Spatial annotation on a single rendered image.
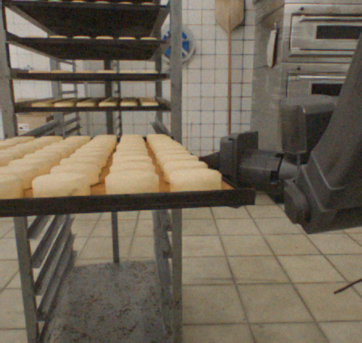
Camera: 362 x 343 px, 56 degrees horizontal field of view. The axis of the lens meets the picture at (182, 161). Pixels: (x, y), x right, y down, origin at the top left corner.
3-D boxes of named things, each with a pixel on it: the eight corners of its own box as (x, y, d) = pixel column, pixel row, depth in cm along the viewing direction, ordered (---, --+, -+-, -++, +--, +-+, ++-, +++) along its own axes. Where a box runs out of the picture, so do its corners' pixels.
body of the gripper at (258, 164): (246, 130, 50) (296, 132, 46) (245, 196, 52) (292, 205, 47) (225, 133, 45) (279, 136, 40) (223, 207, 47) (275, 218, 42)
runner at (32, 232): (36, 240, 97) (35, 230, 96) (26, 240, 97) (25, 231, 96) (73, 180, 159) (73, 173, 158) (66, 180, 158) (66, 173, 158)
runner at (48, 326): (48, 346, 105) (47, 338, 104) (38, 347, 104) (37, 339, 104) (77, 250, 167) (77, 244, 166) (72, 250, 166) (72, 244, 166)
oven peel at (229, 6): (214, 182, 362) (215, -16, 343) (213, 182, 366) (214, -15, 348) (242, 182, 363) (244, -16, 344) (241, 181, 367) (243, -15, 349)
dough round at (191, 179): (173, 199, 30) (173, 177, 30) (167, 187, 35) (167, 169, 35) (227, 197, 31) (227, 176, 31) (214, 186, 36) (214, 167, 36)
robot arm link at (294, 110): (296, 232, 34) (381, 219, 34) (295, 121, 30) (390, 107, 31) (263, 185, 46) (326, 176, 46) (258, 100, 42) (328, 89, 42)
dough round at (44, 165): (4, 181, 39) (2, 164, 39) (14, 173, 44) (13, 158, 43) (50, 179, 40) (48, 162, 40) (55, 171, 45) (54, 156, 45)
